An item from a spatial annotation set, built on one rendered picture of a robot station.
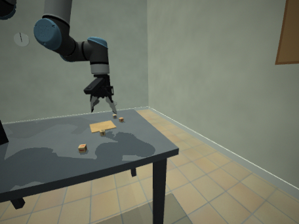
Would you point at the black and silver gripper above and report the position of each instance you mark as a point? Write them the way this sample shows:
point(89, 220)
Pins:
point(103, 91)

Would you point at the tan flat mat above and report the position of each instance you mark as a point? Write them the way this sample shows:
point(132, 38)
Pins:
point(101, 126)

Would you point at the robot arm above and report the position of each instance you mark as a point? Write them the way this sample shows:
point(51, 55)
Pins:
point(52, 31)

